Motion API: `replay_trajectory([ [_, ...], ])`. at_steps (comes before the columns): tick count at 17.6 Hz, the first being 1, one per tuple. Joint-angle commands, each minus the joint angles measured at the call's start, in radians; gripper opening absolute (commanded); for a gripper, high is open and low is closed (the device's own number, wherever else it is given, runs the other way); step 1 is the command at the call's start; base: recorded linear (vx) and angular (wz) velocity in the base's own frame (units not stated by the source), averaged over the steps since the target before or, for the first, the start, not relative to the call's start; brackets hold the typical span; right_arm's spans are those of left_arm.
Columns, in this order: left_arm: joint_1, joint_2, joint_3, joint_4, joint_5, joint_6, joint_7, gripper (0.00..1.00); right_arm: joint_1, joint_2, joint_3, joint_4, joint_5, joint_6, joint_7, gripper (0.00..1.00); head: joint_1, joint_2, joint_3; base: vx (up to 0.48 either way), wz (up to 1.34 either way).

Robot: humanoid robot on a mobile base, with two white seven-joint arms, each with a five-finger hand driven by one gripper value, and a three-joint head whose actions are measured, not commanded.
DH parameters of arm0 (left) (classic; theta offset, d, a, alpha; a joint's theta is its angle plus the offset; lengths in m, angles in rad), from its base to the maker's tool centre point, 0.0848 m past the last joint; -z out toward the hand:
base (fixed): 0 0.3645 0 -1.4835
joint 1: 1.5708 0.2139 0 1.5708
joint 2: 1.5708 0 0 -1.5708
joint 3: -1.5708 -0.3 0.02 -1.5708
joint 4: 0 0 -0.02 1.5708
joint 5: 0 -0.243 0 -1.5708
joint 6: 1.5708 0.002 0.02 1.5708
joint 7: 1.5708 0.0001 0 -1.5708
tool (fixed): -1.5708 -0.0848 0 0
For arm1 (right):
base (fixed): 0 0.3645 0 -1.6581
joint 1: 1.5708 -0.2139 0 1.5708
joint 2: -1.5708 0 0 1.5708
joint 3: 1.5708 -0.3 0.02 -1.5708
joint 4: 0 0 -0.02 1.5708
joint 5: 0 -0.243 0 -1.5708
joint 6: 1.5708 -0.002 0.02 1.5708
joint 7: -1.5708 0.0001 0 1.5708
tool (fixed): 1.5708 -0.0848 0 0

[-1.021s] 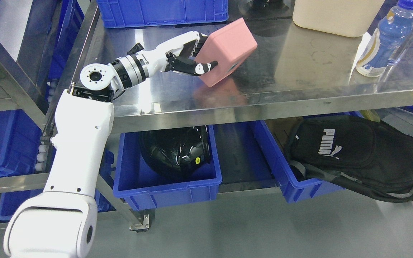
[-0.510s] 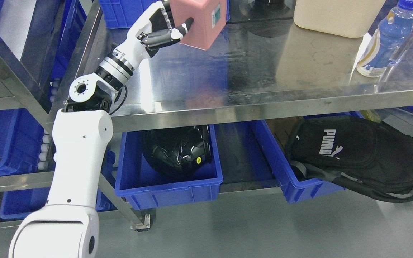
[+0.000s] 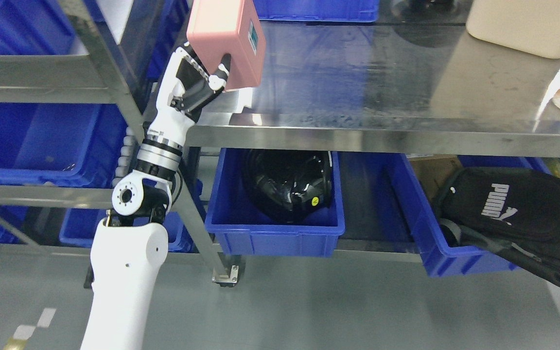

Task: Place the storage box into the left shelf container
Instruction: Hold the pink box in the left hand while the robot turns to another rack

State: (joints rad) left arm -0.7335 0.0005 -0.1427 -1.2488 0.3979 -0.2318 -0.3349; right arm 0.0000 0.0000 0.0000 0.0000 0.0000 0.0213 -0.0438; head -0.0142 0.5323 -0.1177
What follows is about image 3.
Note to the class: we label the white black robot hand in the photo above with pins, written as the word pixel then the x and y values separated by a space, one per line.
pixel 186 87

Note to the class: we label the pink plastic storage box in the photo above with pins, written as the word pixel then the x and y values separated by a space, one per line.
pixel 220 27

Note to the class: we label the stainless steel shelf rack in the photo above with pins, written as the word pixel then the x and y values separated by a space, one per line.
pixel 73 77

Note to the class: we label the blue bin left shelf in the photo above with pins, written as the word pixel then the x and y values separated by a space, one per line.
pixel 64 145

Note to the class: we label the cream plastic container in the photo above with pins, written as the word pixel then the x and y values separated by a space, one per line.
pixel 530 26

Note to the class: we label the black helmet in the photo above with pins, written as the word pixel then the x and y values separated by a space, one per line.
pixel 288 185

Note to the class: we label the blue bin with helmet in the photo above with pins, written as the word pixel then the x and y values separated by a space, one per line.
pixel 242 229

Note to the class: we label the blue crate on cart top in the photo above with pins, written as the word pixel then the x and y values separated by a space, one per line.
pixel 351 11

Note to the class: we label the stainless steel cart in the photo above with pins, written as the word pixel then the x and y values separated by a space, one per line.
pixel 366 91

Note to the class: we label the blue bin with backpack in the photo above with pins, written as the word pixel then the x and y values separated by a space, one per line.
pixel 438 257

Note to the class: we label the black Puma backpack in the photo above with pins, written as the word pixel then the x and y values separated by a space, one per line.
pixel 513 213

